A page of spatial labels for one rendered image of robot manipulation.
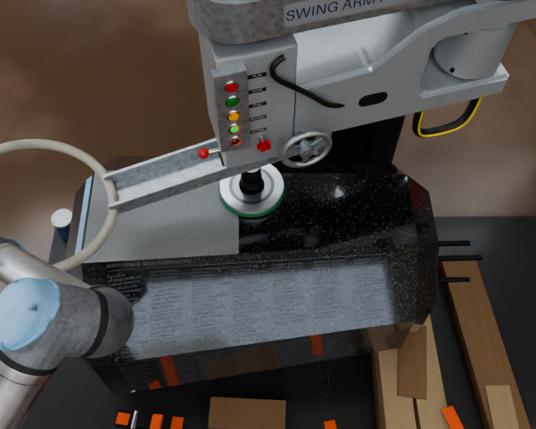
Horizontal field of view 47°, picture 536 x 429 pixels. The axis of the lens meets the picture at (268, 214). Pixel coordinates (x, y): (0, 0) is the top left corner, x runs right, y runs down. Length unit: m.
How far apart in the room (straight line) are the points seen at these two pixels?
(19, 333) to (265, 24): 0.81
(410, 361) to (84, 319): 1.73
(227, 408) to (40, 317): 1.61
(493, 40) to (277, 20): 0.64
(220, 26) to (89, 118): 2.21
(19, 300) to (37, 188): 2.32
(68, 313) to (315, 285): 1.11
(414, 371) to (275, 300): 0.78
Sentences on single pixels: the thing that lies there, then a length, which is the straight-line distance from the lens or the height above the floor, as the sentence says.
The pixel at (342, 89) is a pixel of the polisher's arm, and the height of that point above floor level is 1.39.
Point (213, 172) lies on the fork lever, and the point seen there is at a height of 1.10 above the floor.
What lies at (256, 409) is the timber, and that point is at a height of 0.13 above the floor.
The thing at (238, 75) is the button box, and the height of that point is 1.55.
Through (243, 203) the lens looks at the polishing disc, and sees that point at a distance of 2.00.
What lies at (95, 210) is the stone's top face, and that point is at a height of 0.87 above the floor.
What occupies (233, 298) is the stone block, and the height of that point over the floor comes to 0.76.
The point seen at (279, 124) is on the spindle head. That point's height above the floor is 1.32.
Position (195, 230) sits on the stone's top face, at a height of 0.87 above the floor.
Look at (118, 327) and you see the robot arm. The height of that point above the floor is 1.60.
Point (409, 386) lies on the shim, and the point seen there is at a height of 0.21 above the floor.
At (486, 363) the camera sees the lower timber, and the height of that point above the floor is 0.08.
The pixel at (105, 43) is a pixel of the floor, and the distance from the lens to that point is 3.91.
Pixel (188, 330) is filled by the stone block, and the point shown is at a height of 0.69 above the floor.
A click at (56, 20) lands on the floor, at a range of 4.14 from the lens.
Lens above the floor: 2.59
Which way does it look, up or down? 59 degrees down
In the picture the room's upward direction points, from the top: straight up
